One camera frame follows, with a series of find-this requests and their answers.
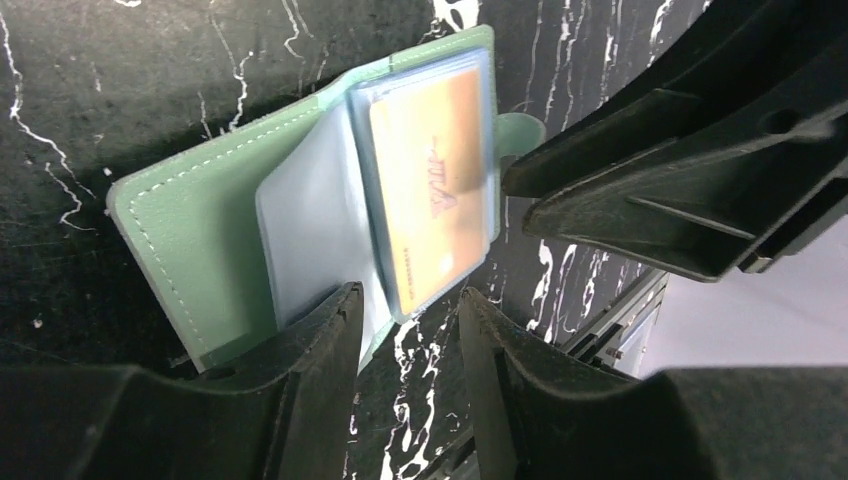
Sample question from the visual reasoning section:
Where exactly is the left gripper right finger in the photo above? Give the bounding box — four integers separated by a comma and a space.
458, 288, 847, 479

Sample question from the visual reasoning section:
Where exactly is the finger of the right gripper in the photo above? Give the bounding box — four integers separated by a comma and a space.
502, 1, 847, 198
523, 39, 847, 282

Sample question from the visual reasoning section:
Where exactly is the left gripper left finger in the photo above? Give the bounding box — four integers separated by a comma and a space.
1, 282, 364, 479

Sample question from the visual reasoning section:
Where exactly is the green card holder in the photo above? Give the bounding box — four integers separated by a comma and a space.
107, 25, 545, 372

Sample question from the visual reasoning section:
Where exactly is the orange VIP card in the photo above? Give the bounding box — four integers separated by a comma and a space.
365, 66, 490, 316

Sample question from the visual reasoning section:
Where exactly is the aluminium frame rail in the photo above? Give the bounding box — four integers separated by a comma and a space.
562, 270, 669, 377

